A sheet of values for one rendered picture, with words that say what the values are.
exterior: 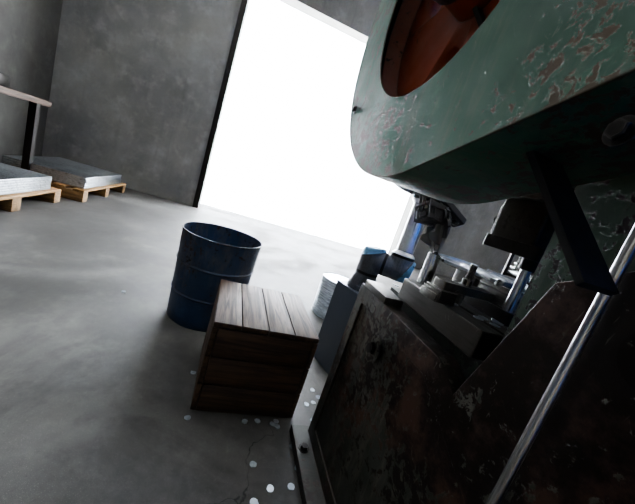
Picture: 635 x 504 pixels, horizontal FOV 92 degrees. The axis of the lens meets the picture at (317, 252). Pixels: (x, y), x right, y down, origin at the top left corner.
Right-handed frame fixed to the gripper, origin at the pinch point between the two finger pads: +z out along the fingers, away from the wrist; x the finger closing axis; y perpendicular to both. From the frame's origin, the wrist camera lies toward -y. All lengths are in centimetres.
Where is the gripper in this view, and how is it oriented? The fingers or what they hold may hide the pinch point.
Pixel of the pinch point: (437, 251)
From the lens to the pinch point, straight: 101.9
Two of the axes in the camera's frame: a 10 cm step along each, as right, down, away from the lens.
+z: -1.7, 9.6, -2.2
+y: -9.1, -2.3, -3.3
